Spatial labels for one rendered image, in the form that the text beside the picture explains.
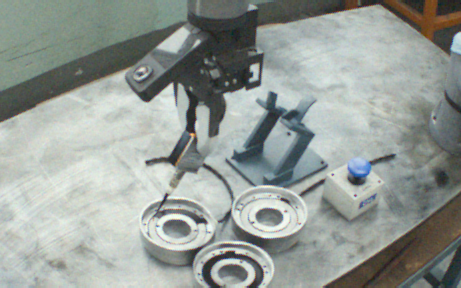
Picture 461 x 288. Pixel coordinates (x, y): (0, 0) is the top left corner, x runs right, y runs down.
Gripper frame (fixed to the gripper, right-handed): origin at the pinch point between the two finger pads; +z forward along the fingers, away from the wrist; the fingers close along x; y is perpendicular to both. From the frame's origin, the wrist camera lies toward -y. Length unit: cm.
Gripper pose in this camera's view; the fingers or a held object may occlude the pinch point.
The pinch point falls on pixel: (194, 144)
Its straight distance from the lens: 96.1
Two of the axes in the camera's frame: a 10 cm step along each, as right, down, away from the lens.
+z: -0.6, 7.8, 6.3
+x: -5.9, -5.3, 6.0
